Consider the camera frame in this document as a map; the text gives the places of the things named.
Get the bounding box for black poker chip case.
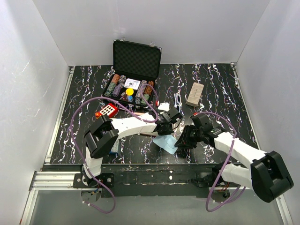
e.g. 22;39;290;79
102;40;162;109

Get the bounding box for grey glasses case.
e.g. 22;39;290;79
186;82;204;107

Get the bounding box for white frame sunglasses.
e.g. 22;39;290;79
174;93;182;112

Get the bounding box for yellow dealer button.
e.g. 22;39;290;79
125;88;134;96

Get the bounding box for red yellow toy bus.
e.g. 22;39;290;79
95;103;119;119

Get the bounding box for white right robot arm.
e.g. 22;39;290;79
175;114;294;203

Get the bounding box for pink glasses case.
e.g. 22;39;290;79
134;112;158;136

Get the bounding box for aluminium front rail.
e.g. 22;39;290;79
20;164;293;225

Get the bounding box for white card deck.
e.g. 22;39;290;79
124;78;141;90

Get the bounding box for light blue cloth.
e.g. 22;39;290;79
153;135;178;155

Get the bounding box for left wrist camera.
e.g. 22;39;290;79
157;102;170;112

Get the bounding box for blue grey brick block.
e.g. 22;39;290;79
109;142;120;155

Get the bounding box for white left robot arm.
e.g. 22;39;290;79
82;107;183;188

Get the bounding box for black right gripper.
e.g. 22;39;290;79
174;125;203;150

